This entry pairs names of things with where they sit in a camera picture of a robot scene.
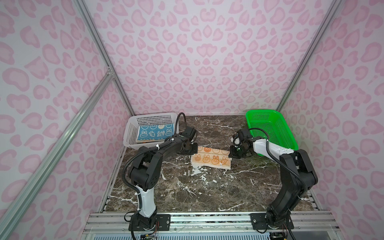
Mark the orange patterned towel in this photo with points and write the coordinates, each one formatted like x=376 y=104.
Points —
x=213 y=158

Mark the left corner aluminium post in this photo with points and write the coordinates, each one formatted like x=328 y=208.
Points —
x=91 y=26

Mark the white perforated plastic basket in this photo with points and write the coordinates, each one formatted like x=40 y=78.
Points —
x=133 y=124

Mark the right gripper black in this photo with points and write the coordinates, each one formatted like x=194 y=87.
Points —
x=232 y=154

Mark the green plastic basket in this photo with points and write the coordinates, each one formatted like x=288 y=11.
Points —
x=270 y=124

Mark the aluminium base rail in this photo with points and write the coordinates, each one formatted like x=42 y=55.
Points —
x=309 y=225

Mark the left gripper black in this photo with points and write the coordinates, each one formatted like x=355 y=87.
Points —
x=195 y=149

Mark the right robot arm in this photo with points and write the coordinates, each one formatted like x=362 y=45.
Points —
x=298 y=175

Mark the corner aluminium post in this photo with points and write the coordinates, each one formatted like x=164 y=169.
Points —
x=91 y=26
x=327 y=21

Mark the blue bunny print towel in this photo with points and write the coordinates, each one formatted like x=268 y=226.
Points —
x=155 y=133

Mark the right corner aluminium post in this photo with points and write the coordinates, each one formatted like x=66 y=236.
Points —
x=327 y=21

